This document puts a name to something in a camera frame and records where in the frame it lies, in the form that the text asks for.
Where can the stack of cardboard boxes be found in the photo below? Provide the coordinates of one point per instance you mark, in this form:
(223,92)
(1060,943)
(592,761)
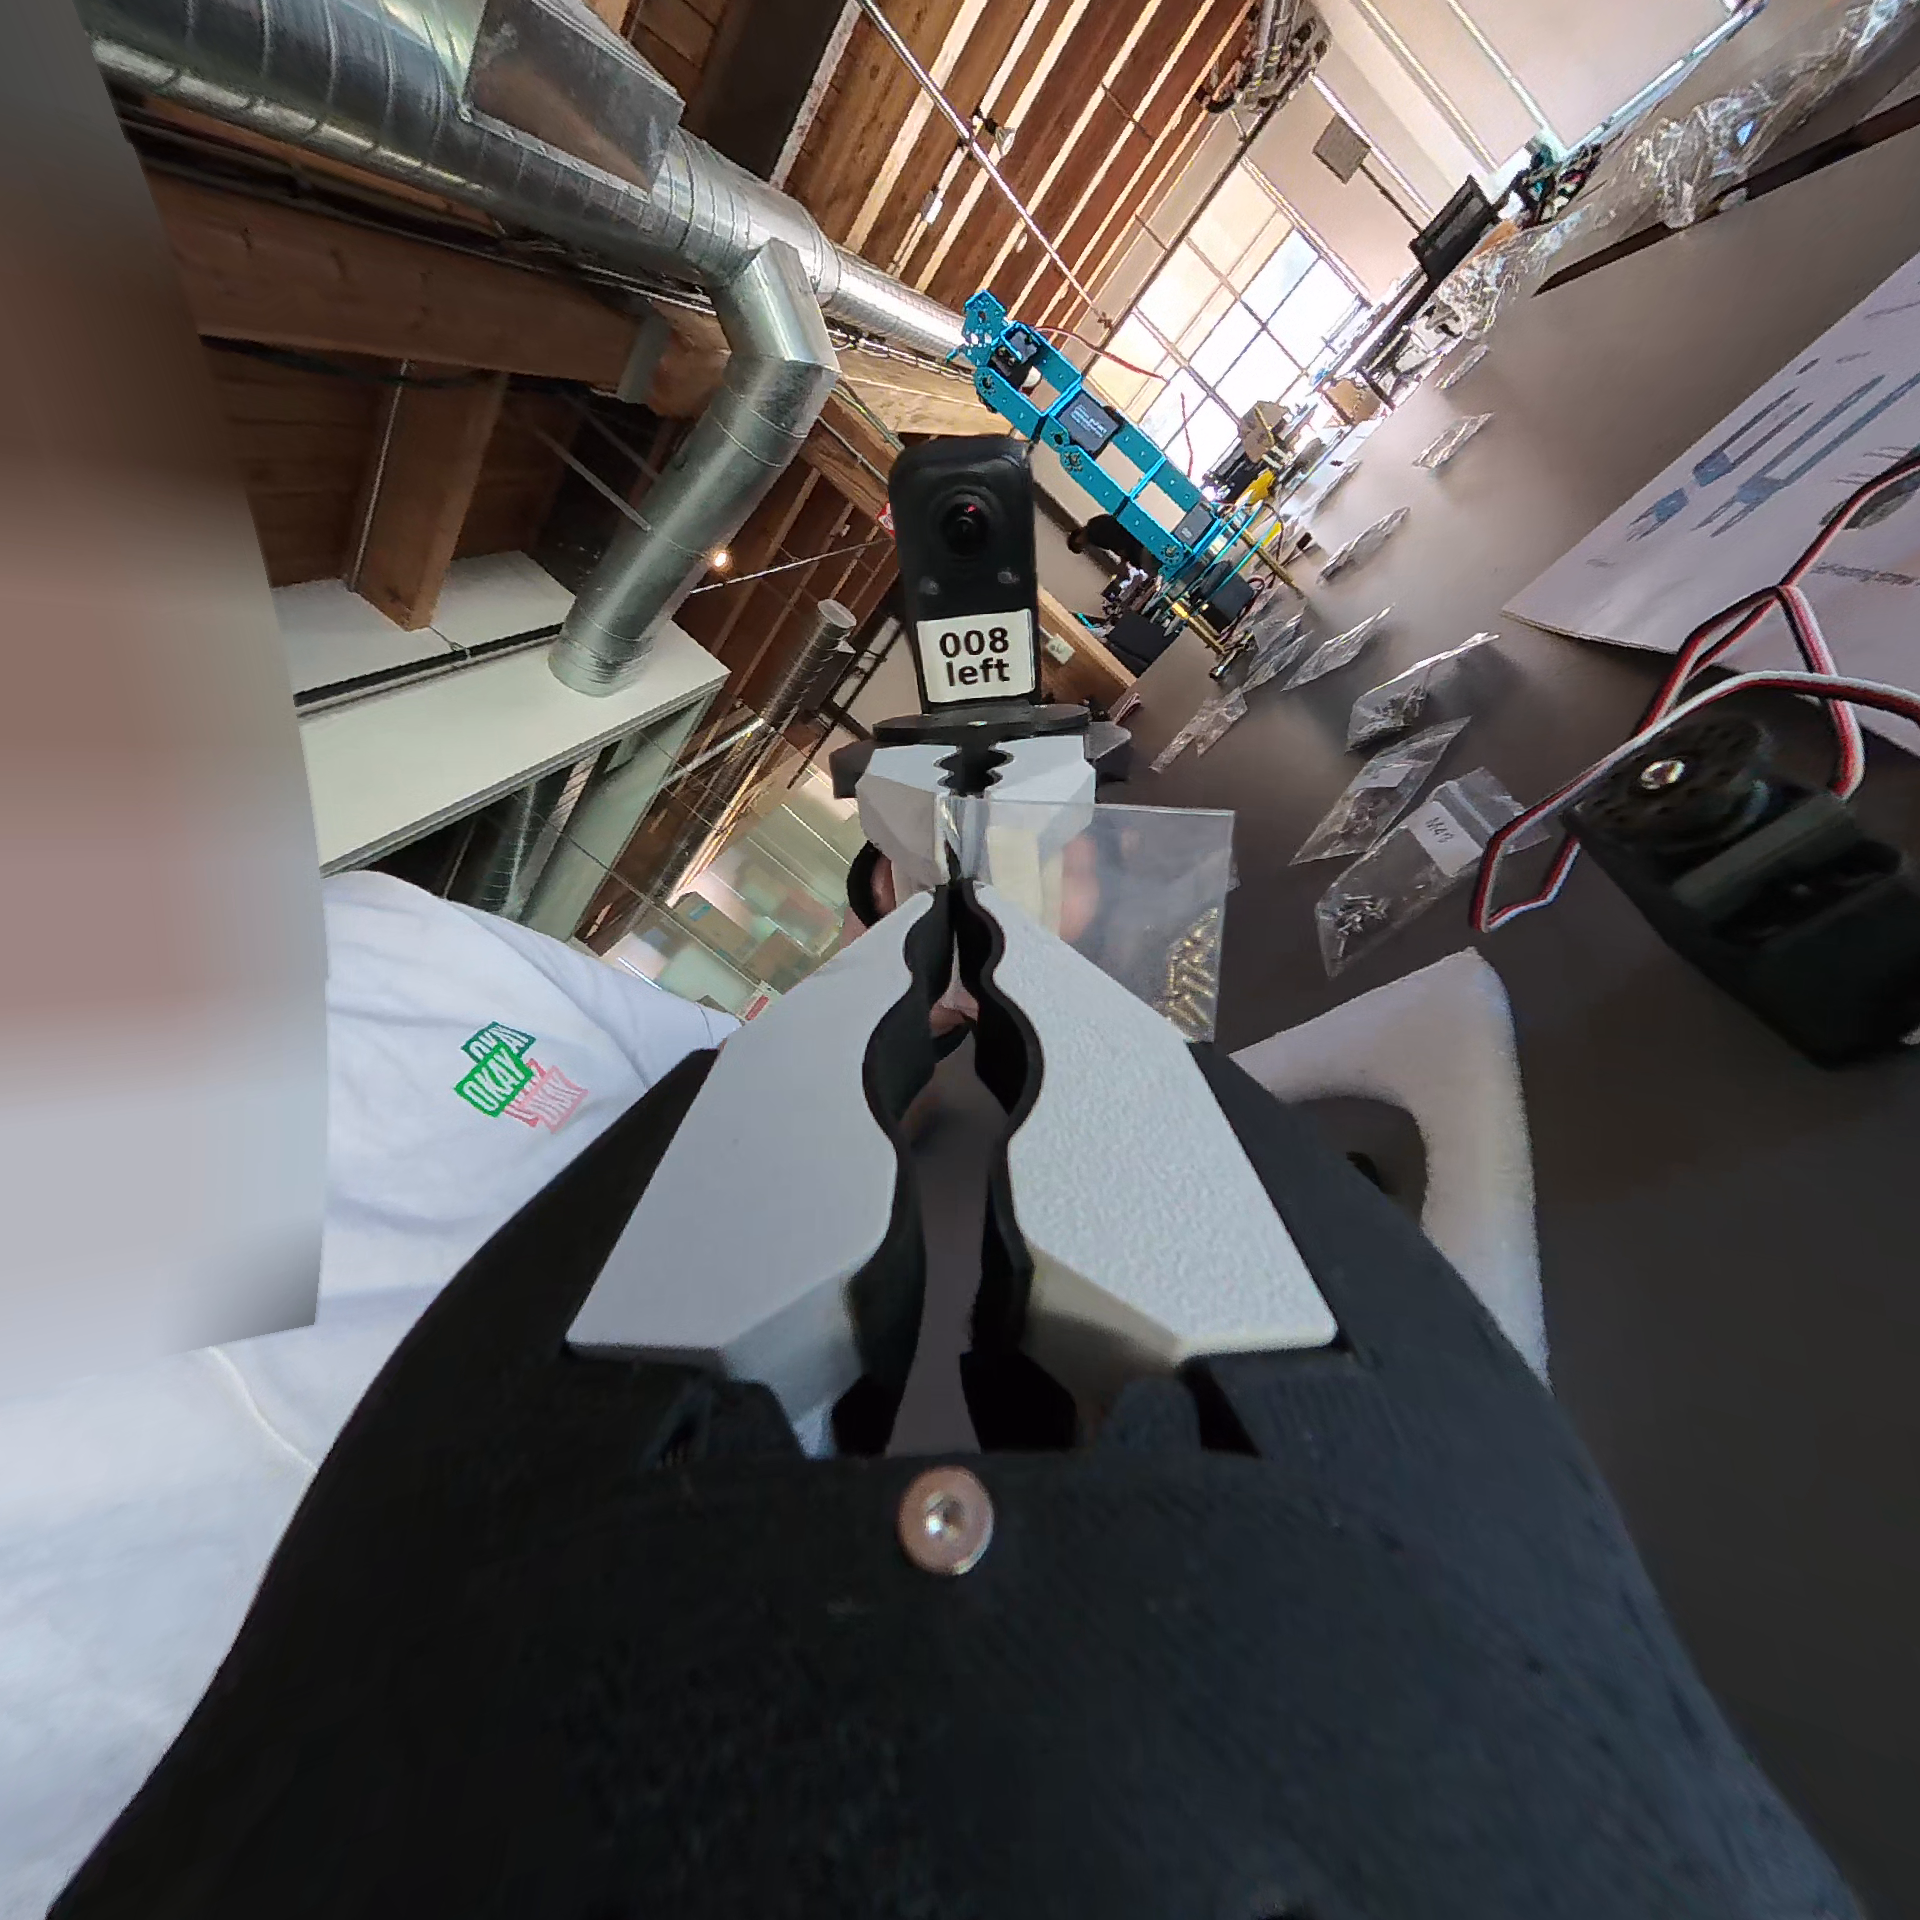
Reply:
(734,914)

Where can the blue toy robot arm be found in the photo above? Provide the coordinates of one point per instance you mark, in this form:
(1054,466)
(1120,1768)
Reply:
(1115,437)

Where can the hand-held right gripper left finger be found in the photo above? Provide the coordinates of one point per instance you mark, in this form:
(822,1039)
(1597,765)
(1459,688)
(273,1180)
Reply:
(750,1201)

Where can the person's left hand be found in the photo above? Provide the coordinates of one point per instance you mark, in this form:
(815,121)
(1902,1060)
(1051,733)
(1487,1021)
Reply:
(874,905)

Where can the black monitor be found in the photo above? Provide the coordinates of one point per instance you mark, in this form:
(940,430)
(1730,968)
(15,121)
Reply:
(1451,225)

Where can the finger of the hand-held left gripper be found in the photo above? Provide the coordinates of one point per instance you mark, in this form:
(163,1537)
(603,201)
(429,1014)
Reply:
(901,820)
(1037,814)

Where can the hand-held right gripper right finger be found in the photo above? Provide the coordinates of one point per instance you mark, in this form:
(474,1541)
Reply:
(1142,1201)

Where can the small black rubber part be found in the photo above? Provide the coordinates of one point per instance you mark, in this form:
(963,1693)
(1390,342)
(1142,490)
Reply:
(1368,1164)

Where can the open instruction manual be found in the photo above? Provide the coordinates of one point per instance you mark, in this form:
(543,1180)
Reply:
(1723,521)

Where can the crumpled large plastic wrapping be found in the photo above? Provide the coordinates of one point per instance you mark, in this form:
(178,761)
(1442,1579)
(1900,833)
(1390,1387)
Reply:
(1697,135)

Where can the packet of brass screws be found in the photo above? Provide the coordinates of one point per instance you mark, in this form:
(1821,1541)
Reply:
(1153,901)

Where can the metal ventilation duct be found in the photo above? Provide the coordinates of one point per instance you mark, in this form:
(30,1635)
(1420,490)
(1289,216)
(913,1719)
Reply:
(707,449)

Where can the scattered clear screw bags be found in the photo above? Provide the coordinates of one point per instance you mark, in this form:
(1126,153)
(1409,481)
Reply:
(1393,872)

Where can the white foam frame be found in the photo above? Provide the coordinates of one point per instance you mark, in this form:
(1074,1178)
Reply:
(1470,1079)

